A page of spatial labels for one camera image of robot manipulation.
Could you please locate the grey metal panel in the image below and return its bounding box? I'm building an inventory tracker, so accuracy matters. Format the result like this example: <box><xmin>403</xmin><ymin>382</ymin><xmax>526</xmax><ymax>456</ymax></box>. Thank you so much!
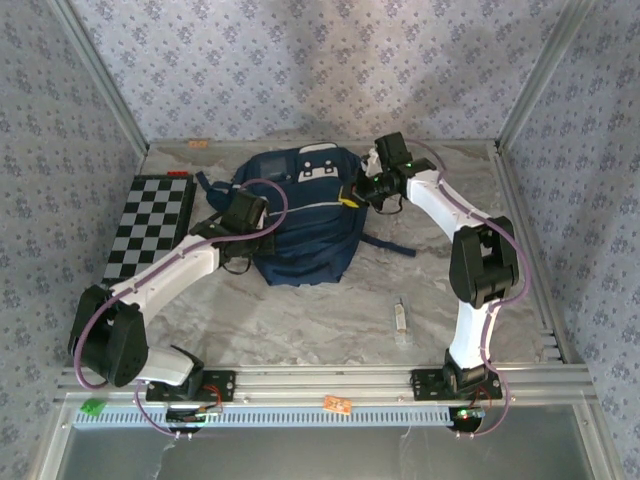
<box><xmin>64</xmin><ymin>405</ymin><xmax>591</xmax><ymax>480</ymax></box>

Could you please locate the black controller board plate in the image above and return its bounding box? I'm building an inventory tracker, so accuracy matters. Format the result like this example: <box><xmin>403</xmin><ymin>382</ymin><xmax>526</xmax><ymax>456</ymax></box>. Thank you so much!
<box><xmin>166</xmin><ymin>405</ymin><xmax>224</xmax><ymax>434</ymax></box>
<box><xmin>448</xmin><ymin>405</ymin><xmax>486</xmax><ymax>434</ymax></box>

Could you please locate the grey slotted cable duct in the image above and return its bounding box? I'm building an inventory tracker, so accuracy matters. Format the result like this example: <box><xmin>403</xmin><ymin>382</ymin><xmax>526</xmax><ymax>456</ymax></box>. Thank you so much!
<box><xmin>73</xmin><ymin>405</ymin><xmax>454</xmax><ymax>429</ymax></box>

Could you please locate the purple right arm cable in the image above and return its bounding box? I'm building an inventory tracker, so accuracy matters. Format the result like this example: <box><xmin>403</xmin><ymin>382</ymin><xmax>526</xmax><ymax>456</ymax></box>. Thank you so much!
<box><xmin>407</xmin><ymin>138</ymin><xmax>529</xmax><ymax>441</ymax></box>

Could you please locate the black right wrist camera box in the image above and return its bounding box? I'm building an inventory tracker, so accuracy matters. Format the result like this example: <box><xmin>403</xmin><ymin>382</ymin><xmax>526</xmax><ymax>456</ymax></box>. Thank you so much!
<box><xmin>373</xmin><ymin>132</ymin><xmax>412</xmax><ymax>169</ymax></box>

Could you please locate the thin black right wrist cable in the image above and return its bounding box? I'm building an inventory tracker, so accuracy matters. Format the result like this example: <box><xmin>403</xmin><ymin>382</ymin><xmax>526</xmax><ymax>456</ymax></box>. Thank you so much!
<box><xmin>377</xmin><ymin>195</ymin><xmax>405</xmax><ymax>217</ymax></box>

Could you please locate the thin black left wrist cable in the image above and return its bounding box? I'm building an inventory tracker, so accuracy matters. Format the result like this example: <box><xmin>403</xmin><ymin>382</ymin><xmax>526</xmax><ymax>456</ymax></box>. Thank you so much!
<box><xmin>221</xmin><ymin>248</ymin><xmax>252</xmax><ymax>276</ymax></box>

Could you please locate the navy blue backpack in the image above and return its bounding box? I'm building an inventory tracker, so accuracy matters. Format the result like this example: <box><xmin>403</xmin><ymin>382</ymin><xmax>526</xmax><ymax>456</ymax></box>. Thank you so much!
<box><xmin>194</xmin><ymin>141</ymin><xmax>417</xmax><ymax>287</ymax></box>

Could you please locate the aluminium frame post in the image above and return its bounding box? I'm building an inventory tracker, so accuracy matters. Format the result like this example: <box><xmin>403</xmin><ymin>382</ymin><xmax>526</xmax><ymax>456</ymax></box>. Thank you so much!
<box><xmin>49</xmin><ymin>0</ymin><xmax>151</xmax><ymax>154</ymax></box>
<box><xmin>494</xmin><ymin>0</ymin><xmax>596</xmax><ymax>154</ymax></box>

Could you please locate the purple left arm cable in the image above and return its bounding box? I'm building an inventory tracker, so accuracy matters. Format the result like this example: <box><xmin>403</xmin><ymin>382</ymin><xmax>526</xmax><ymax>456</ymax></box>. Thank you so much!
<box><xmin>72</xmin><ymin>178</ymin><xmax>290</xmax><ymax>442</ymax></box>

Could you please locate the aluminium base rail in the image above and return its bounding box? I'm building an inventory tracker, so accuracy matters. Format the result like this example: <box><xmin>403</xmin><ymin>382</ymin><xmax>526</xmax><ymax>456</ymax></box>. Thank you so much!
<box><xmin>54</xmin><ymin>364</ymin><xmax>599</xmax><ymax>401</ymax></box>

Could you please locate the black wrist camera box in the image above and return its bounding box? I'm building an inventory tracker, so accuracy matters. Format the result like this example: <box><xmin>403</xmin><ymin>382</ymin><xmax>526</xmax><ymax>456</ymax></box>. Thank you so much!
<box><xmin>373</xmin><ymin>132</ymin><xmax>412</xmax><ymax>169</ymax></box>
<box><xmin>219</xmin><ymin>192</ymin><xmax>269</xmax><ymax>234</ymax></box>

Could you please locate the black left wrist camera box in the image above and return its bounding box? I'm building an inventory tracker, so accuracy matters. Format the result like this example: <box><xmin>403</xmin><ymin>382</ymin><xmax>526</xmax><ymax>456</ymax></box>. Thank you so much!
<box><xmin>219</xmin><ymin>192</ymin><xmax>269</xmax><ymax>234</ymax></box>

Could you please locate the small tube in clear packet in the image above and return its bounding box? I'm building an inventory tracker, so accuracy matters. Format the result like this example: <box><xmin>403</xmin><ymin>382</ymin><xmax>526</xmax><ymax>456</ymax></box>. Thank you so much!
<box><xmin>389</xmin><ymin>295</ymin><xmax>414</xmax><ymax>346</ymax></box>

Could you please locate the black and grey chessboard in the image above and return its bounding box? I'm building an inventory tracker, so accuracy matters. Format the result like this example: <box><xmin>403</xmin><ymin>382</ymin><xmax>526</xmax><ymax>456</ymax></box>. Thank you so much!
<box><xmin>102</xmin><ymin>172</ymin><xmax>195</xmax><ymax>286</ymax></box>

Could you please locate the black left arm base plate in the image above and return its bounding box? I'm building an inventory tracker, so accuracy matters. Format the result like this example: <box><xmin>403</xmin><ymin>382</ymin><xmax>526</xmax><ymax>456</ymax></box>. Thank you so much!
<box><xmin>144</xmin><ymin>368</ymin><xmax>237</xmax><ymax>403</ymax></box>

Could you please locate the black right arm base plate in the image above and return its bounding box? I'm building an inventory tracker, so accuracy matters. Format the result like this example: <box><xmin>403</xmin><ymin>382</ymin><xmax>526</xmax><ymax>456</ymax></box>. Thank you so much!
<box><xmin>410</xmin><ymin>368</ymin><xmax>504</xmax><ymax>403</ymax></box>

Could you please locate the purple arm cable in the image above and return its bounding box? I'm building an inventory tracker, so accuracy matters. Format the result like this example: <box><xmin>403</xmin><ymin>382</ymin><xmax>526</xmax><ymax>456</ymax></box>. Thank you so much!
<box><xmin>72</xmin><ymin>178</ymin><xmax>290</xmax><ymax>442</ymax></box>
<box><xmin>407</xmin><ymin>138</ymin><xmax>529</xmax><ymax>441</ymax></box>

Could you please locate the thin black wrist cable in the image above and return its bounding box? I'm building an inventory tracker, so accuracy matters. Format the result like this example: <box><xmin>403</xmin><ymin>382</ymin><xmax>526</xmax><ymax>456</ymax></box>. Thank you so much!
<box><xmin>377</xmin><ymin>195</ymin><xmax>405</xmax><ymax>217</ymax></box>
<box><xmin>221</xmin><ymin>248</ymin><xmax>252</xmax><ymax>276</ymax></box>

